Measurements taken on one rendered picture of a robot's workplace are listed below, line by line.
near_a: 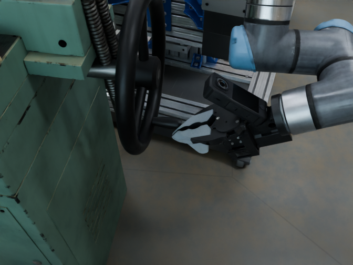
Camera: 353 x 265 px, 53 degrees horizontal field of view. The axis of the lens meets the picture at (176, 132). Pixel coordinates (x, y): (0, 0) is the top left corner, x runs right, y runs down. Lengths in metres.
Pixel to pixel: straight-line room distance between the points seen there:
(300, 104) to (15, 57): 0.44
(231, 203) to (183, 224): 0.21
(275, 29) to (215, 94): 0.14
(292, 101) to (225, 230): 0.84
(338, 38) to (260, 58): 0.13
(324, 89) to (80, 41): 0.38
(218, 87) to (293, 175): 1.00
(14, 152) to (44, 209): 0.18
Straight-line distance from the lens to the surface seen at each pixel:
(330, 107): 0.57
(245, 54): 0.61
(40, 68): 0.60
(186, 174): 1.45
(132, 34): 0.50
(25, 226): 0.74
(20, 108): 0.61
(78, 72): 0.57
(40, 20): 0.56
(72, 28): 0.55
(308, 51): 0.62
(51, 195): 0.76
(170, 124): 0.68
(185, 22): 1.23
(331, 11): 2.53
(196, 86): 1.48
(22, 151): 0.63
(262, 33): 0.60
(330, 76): 0.60
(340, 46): 0.64
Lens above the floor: 1.22
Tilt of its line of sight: 50 degrees down
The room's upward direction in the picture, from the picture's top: straight up
